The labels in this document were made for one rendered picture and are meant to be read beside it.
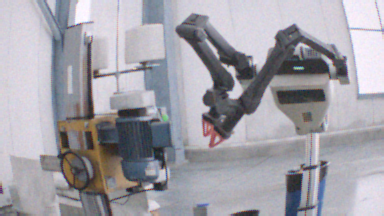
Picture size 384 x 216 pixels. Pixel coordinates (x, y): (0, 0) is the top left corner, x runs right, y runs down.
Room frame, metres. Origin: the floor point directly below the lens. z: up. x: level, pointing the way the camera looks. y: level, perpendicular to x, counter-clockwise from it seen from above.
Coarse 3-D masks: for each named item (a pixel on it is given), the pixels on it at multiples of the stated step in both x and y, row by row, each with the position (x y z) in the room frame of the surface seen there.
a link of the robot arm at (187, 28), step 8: (192, 16) 2.77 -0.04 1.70; (200, 16) 2.75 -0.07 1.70; (184, 24) 2.74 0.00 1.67; (192, 24) 2.72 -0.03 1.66; (200, 24) 2.72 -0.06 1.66; (208, 24) 2.79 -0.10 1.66; (184, 32) 2.72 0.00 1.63; (192, 32) 2.70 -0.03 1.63; (208, 32) 2.81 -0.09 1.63; (216, 32) 2.86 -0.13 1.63; (208, 40) 2.89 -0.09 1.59; (216, 40) 2.88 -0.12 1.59; (224, 40) 2.93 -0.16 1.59; (216, 48) 2.94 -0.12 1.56; (224, 48) 2.94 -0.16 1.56; (232, 48) 2.99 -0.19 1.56; (224, 56) 3.00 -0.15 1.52; (232, 56) 2.99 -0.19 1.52; (240, 56) 3.01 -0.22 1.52; (224, 64) 3.06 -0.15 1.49; (240, 64) 3.02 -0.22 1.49
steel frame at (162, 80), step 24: (72, 0) 8.56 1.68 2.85; (144, 0) 11.54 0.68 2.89; (168, 0) 11.53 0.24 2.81; (48, 24) 8.28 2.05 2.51; (72, 24) 8.63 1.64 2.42; (144, 24) 11.54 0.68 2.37; (168, 24) 11.48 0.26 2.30; (168, 48) 11.43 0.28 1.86; (168, 72) 11.38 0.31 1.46; (168, 96) 11.51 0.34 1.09
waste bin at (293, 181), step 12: (288, 168) 5.14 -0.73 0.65; (300, 168) 5.20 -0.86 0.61; (324, 168) 4.81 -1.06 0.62; (288, 180) 4.90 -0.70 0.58; (300, 180) 4.78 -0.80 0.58; (324, 180) 4.85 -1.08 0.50; (288, 192) 4.90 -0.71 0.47; (300, 192) 4.79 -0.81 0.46; (324, 192) 4.90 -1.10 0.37; (288, 204) 4.89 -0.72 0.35
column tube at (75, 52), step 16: (80, 32) 2.58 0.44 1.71; (64, 48) 2.62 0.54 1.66; (80, 48) 2.58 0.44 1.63; (64, 64) 2.62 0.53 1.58; (80, 64) 2.58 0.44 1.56; (64, 80) 2.62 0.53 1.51; (80, 80) 2.58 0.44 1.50; (64, 96) 2.62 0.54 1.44; (80, 96) 2.58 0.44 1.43; (80, 112) 2.58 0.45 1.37; (80, 144) 2.59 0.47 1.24; (80, 192) 2.62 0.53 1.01; (96, 192) 2.59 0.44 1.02; (96, 208) 2.59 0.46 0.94
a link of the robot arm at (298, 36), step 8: (280, 32) 2.61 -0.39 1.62; (288, 32) 2.59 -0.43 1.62; (296, 32) 2.57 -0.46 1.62; (304, 32) 2.61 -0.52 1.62; (280, 40) 2.61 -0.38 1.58; (288, 40) 2.58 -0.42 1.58; (296, 40) 2.57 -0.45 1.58; (304, 40) 2.60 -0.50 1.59; (312, 40) 2.63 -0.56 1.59; (312, 48) 2.67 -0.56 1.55; (320, 48) 2.69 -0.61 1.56; (328, 48) 2.73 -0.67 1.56; (336, 48) 2.81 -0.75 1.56; (328, 56) 2.76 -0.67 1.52; (336, 64) 2.79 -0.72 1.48
